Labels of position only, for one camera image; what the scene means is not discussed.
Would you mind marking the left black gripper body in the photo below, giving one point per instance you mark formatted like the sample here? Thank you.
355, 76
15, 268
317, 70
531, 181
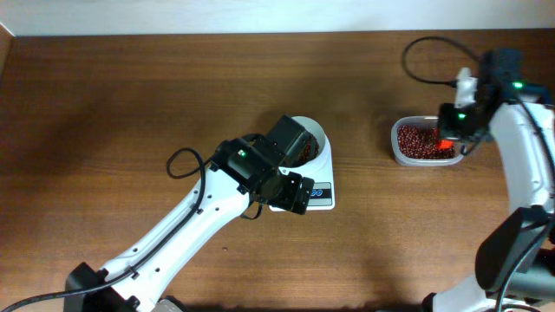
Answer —
279, 190

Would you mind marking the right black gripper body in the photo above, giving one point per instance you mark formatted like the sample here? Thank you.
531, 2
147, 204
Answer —
458, 122

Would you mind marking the orange measuring scoop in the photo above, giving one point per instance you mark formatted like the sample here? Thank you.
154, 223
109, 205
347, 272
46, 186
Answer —
441, 144

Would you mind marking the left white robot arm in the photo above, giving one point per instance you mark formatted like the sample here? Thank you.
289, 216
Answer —
275, 170

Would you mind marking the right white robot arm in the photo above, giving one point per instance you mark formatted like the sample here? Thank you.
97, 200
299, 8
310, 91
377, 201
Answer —
512, 269

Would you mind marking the white digital kitchen scale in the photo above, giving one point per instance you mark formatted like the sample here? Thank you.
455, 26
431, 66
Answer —
322, 197

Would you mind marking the red beans in bowl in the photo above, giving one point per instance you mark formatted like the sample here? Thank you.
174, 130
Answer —
310, 151

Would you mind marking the white round bowl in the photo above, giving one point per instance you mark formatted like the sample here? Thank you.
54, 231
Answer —
313, 128

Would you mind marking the clear plastic container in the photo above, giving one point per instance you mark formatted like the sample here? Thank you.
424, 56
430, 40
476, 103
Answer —
420, 121

